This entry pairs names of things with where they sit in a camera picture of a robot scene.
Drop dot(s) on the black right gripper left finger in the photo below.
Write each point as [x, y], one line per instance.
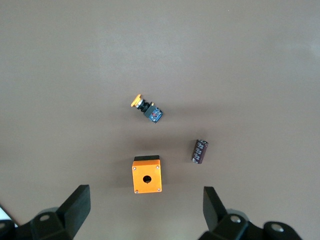
[75, 210]

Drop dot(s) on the orange mushroom push button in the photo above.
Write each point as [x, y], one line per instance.
[152, 113]

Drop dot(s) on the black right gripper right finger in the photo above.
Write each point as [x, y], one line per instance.
[215, 212]

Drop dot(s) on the small black connector block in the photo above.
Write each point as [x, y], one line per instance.
[200, 152]

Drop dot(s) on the orange button enclosure box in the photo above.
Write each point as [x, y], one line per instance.
[140, 181]

